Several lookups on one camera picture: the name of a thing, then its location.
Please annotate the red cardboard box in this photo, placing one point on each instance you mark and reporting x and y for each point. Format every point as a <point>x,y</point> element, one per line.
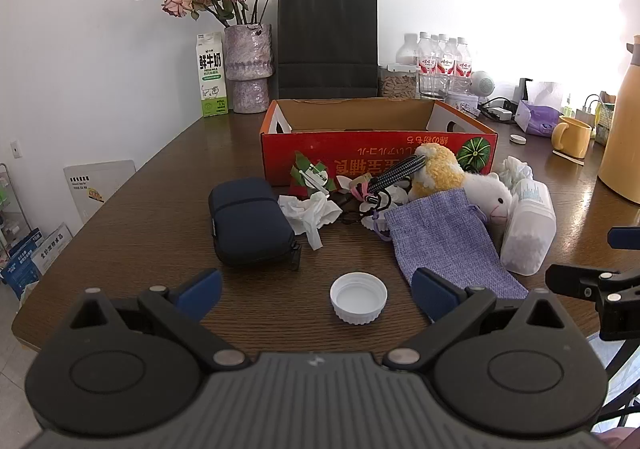
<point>380,154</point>

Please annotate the white wall socket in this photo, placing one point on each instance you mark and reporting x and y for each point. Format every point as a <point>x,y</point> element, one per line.
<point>16,149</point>

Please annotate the pale coaster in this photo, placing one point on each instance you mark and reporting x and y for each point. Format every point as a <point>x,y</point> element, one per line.
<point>567,159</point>

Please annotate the white round speaker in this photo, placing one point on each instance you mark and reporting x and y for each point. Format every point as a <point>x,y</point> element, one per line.
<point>483,84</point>

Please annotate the clear drinking glass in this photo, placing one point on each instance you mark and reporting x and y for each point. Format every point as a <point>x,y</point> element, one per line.
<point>432,86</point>

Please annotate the small paper gift bags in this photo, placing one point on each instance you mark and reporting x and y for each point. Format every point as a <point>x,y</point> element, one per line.
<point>602,119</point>

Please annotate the pack of red-label water bottles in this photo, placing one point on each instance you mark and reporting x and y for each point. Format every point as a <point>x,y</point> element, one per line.
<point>445,61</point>

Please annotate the white power strip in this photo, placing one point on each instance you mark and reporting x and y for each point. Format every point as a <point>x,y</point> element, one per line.
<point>500,113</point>

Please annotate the black paper bag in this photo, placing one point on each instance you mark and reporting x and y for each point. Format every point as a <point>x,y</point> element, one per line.
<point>327,39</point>

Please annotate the yellow and white plush toy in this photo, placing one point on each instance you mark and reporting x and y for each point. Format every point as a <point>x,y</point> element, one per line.
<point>440,171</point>

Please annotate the black desk gadget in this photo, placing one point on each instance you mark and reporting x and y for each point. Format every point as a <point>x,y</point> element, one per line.
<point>523,89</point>

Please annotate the white patterned tin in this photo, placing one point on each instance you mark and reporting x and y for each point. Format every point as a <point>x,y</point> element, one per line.
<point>462,104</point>

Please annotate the white sign board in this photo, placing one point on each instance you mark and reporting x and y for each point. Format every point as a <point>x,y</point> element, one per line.
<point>100,189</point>

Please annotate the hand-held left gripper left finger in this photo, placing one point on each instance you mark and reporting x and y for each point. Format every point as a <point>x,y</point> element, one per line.
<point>200,291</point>

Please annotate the small lavender plastic item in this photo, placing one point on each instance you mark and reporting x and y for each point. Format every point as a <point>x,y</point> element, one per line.
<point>376,226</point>

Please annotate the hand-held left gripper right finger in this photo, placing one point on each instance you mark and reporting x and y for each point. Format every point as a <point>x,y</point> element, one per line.
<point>435,294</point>

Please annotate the yellow thermos jug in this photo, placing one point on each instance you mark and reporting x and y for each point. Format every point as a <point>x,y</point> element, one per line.
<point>622,129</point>

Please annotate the artificial red flower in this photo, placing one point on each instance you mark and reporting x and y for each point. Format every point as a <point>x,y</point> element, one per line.
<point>305,169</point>

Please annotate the navy zip pouch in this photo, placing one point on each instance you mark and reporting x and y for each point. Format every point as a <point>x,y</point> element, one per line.
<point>250,224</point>

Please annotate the blue and white cartons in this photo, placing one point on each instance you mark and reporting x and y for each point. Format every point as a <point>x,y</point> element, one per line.
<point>35,259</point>

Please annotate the white bottle cap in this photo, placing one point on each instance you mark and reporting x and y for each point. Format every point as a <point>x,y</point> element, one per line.
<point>358,296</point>

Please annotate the frosted plastic bottle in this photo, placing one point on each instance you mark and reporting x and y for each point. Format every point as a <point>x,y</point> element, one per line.
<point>407,51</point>

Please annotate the small white lid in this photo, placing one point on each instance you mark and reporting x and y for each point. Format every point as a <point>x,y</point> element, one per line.
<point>518,139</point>

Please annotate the purple tissue pack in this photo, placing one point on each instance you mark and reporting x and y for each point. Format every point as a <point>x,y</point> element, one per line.
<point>540,119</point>

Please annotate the clear jar of nuts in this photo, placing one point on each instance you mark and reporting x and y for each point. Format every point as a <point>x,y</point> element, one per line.
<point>397,84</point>

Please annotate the white cotton swab container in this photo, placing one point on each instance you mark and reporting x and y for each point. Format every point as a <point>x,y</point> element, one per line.
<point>527,234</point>

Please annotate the white and green milk carton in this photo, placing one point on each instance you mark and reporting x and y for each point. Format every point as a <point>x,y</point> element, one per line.
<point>212,79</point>

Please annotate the yellow mug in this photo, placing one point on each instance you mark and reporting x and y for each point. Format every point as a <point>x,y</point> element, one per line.
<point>575,136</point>

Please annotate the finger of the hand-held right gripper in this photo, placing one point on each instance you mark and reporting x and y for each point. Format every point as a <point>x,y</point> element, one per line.
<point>625,237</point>
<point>575,279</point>

